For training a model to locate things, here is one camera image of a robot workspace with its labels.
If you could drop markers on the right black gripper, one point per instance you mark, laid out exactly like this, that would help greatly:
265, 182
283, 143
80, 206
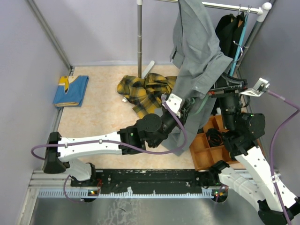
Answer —
227, 85

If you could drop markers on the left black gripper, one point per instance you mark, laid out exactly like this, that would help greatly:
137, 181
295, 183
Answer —
184, 112

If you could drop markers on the grey button-up shirt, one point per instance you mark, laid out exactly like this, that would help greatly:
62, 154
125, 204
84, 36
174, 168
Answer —
198, 56

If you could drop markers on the yellow black plaid shirt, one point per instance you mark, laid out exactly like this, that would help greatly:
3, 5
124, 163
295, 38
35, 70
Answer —
145, 93

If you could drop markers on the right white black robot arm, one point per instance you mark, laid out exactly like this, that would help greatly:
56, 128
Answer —
271, 198

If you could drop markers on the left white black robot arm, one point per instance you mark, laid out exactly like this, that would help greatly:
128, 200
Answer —
62, 154

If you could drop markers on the folded blue shirt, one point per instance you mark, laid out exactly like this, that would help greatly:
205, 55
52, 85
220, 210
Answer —
71, 91

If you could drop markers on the rolled black orange tie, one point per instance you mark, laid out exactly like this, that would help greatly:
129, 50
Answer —
214, 137

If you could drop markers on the orange wooden compartment tray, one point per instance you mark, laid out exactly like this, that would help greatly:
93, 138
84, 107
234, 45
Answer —
206, 152

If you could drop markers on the white rack foot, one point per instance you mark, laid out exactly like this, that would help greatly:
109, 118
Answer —
148, 69

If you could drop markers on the black hanging garments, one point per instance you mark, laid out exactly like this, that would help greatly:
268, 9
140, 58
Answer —
228, 31

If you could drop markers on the metal clothes rack pole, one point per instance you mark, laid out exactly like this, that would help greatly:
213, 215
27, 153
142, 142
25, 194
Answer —
139, 36

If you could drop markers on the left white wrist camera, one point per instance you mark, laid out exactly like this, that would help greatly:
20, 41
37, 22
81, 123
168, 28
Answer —
174, 103

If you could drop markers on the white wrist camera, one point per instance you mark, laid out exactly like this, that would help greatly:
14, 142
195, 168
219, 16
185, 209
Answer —
258, 89
174, 103

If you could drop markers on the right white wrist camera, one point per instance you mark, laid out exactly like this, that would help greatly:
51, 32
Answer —
258, 89

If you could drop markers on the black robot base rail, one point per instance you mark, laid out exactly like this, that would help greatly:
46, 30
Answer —
172, 181

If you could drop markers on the horizontal metal clothes rail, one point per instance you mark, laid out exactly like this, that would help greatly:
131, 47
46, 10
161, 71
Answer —
258, 11

